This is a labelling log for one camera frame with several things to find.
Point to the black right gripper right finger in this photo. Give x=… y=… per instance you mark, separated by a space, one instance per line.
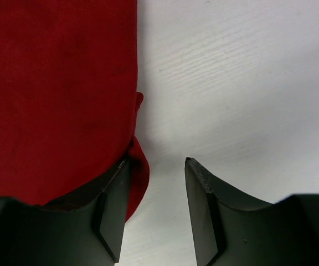
x=231 y=227

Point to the dark red t shirt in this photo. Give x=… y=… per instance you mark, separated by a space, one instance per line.
x=68 y=96

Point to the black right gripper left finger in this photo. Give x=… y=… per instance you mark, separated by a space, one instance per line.
x=82 y=227

